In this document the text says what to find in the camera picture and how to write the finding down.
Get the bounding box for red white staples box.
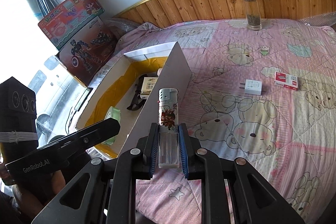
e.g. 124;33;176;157
274;72;298;91

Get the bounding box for bubble wrap roll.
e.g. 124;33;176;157
104;18;140;40

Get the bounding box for white cardboard box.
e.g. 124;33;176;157
74;42;191;157

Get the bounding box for black safety glasses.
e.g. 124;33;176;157
126;74;147;111

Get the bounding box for clear printed lighter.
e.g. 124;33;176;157
158;88;179;169

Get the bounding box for green tape roll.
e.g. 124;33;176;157
102;106;121;145

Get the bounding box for dark robot toy box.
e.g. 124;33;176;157
56;16;118;86

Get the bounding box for pink bear quilt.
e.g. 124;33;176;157
116;19;335;223

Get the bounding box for glass bottle metal cap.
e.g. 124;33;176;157
244;0;262;31

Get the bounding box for person left hand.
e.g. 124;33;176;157
1;170;66;221

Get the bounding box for white charger plug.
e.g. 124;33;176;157
239;79;262;96

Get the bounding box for pink stapler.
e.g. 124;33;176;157
157;68;163;77

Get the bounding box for colourful toy washer box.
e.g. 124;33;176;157
38;0;104;50

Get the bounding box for yellow tissue pack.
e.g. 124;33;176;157
140;77;158;100

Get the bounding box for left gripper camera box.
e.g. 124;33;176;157
1;77;38;157

